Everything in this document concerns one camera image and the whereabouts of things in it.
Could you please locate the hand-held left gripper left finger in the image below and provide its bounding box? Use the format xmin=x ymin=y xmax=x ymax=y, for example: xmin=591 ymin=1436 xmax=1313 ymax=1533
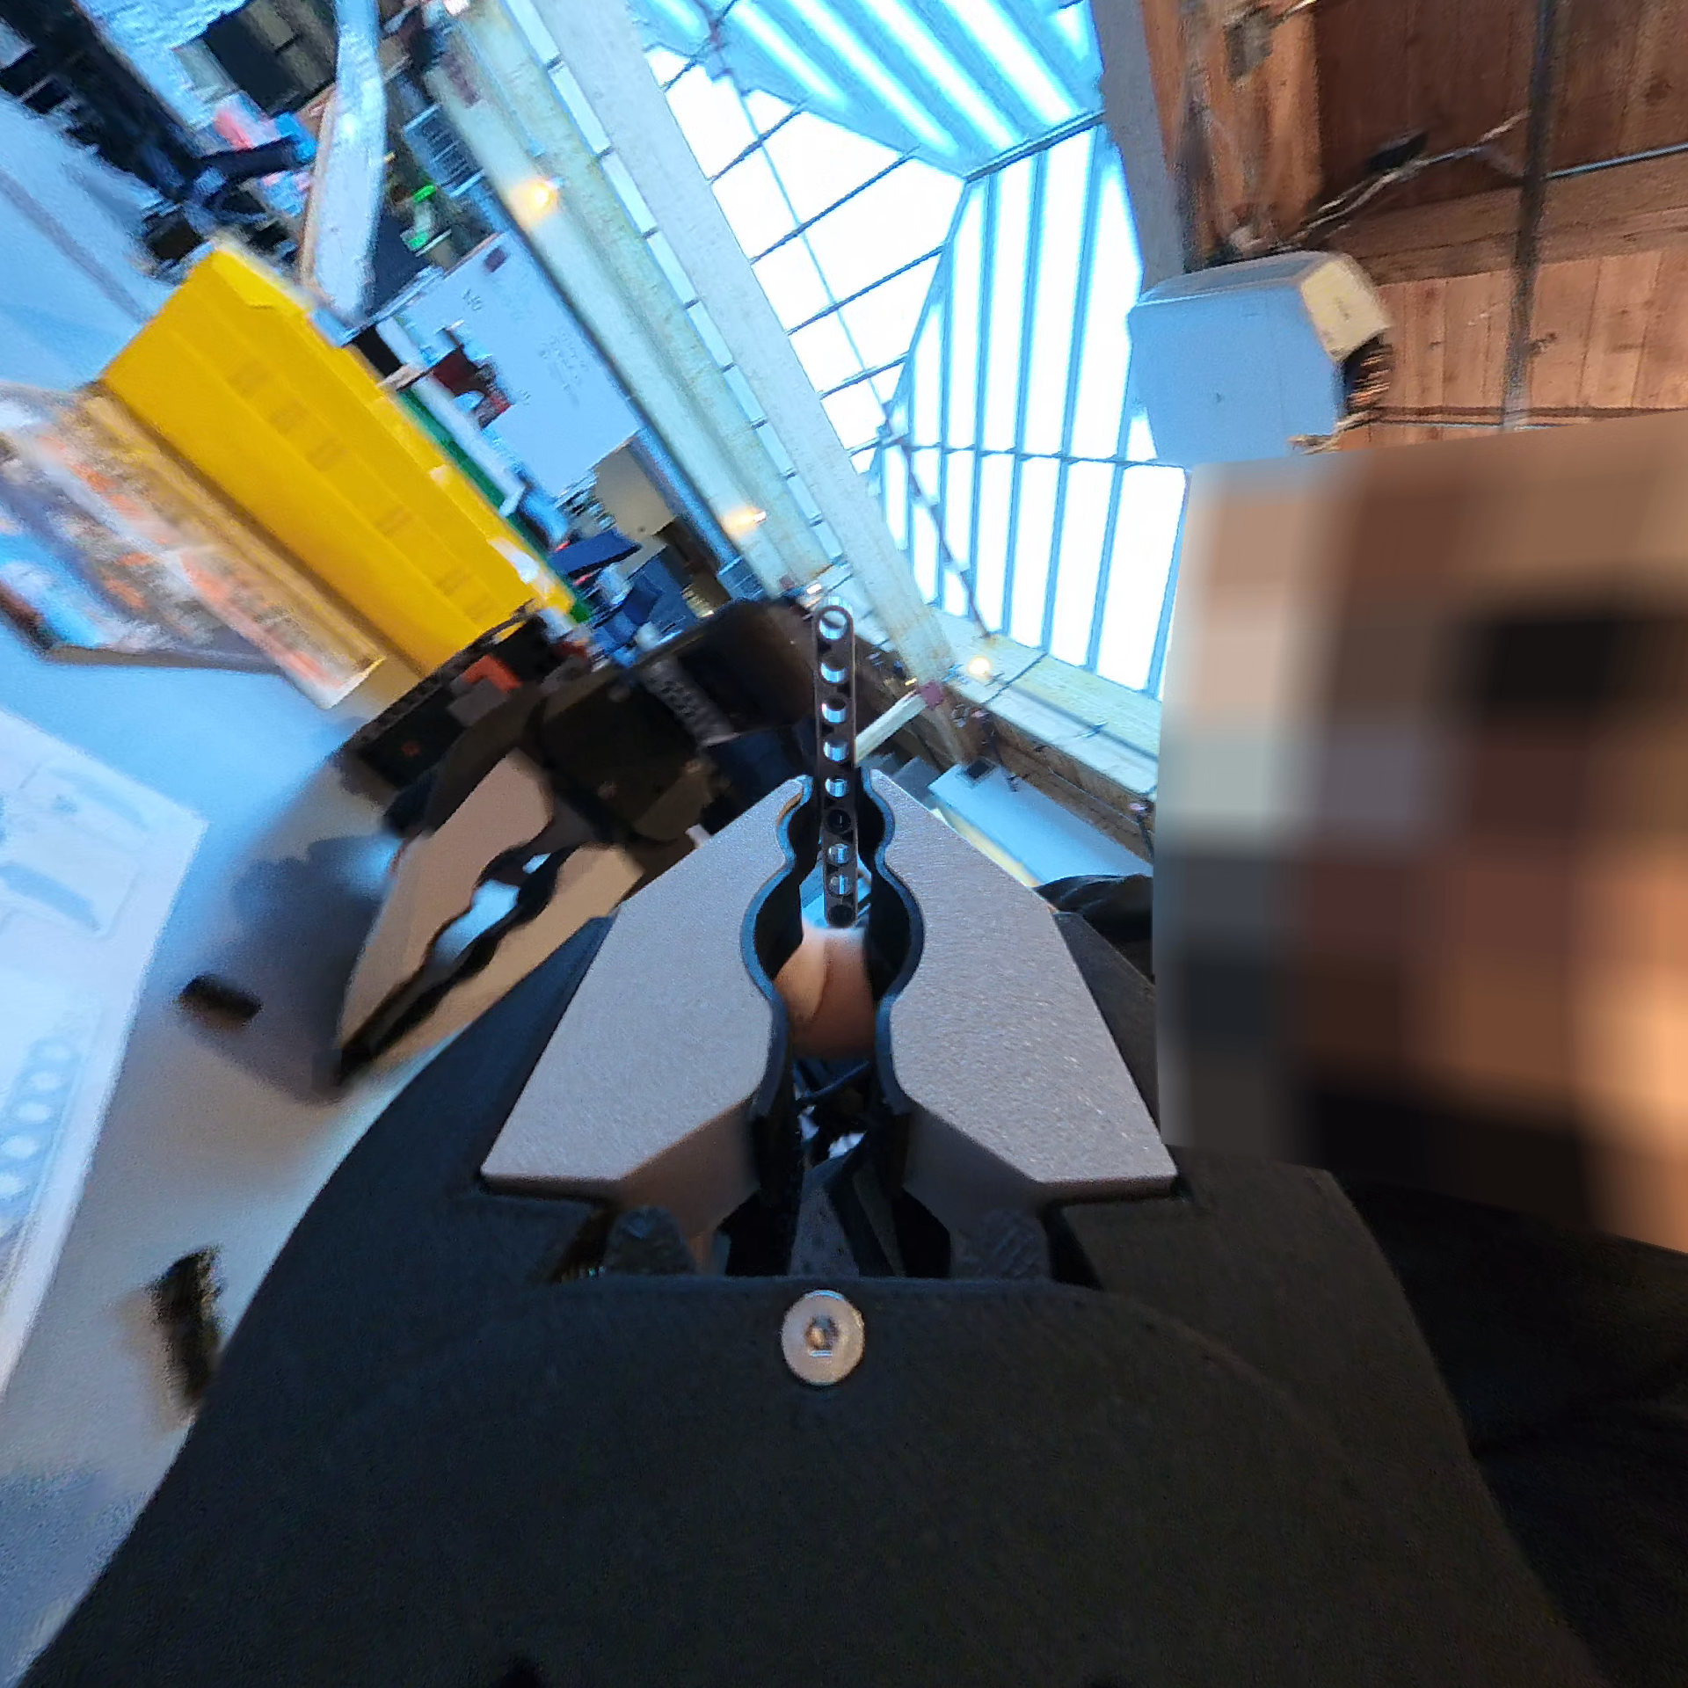
xmin=481 ymin=775 xmax=808 ymax=1274

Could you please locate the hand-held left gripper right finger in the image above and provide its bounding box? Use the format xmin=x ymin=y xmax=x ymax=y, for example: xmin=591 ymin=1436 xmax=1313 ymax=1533
xmin=869 ymin=773 xmax=1179 ymax=1274

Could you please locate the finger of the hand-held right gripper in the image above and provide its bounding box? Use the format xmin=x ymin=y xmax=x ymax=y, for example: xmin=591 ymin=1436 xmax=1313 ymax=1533
xmin=339 ymin=755 xmax=594 ymax=1044
xmin=343 ymin=850 xmax=654 ymax=1077

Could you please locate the grey toy beam with holes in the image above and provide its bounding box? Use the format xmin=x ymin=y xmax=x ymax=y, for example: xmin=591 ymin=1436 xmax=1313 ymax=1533
xmin=808 ymin=604 xmax=862 ymax=927

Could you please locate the grey desk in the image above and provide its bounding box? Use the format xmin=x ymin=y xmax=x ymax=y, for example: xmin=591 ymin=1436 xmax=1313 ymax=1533
xmin=0 ymin=91 xmax=621 ymax=1688

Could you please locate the building instruction booklet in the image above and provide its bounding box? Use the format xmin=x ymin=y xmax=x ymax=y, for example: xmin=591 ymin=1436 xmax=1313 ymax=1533
xmin=0 ymin=712 xmax=208 ymax=1386

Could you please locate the white notice board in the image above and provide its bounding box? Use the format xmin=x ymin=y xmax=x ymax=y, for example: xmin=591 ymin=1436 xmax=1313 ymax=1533
xmin=395 ymin=237 xmax=646 ymax=509

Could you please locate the printed toy box with robot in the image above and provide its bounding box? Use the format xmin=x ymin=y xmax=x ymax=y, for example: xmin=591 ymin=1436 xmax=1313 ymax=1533
xmin=0 ymin=383 xmax=384 ymax=706

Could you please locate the yellow plastic bin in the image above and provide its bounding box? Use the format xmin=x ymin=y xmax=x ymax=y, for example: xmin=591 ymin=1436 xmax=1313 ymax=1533
xmin=98 ymin=242 xmax=582 ymax=677

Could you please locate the skylight window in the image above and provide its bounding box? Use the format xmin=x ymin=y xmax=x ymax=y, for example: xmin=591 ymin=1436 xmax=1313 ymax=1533
xmin=632 ymin=0 xmax=1188 ymax=701

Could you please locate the person's dark clothing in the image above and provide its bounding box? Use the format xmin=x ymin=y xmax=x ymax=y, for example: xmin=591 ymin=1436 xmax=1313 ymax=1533
xmin=1319 ymin=1161 xmax=1688 ymax=1688

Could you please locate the white wall device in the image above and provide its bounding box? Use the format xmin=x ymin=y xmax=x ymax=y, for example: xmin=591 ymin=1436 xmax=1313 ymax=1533
xmin=1126 ymin=250 xmax=1394 ymax=465

